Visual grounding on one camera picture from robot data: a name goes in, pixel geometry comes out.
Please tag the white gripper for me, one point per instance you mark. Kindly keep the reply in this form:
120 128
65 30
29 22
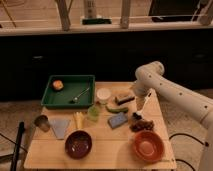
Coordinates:
140 102

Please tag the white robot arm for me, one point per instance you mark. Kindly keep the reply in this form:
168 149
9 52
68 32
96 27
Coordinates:
198 106

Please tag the orange bowl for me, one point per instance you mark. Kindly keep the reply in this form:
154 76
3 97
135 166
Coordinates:
148 146

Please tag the purple bowl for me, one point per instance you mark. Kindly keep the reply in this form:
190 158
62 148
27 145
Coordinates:
78 144

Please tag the green banana toy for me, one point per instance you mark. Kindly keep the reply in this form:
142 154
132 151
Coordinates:
117 110

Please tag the brown grape bunch toy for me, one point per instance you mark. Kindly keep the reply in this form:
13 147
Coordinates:
141 125

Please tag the blue sponge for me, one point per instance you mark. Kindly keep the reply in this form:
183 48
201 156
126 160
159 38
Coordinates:
117 120

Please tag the white cup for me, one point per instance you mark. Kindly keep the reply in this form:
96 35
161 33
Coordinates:
103 95

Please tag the green cup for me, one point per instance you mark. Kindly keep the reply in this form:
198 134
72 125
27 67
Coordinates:
93 113

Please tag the green plastic tray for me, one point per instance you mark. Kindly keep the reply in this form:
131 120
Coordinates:
73 85

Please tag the metal spoon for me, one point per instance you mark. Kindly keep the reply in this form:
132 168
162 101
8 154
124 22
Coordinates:
75 99

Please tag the orange fruit toy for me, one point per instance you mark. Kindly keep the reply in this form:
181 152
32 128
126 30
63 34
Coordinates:
57 85

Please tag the grey cloth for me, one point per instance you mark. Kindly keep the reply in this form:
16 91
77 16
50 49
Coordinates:
59 127

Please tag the green base stand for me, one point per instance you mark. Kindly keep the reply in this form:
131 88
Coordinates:
94 21

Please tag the metal cup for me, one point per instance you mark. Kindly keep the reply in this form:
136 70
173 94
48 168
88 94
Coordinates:
42 123

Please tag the black pole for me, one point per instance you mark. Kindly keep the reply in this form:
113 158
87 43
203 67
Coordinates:
17 147

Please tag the white handled brush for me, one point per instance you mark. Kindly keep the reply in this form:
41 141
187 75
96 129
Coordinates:
138 114

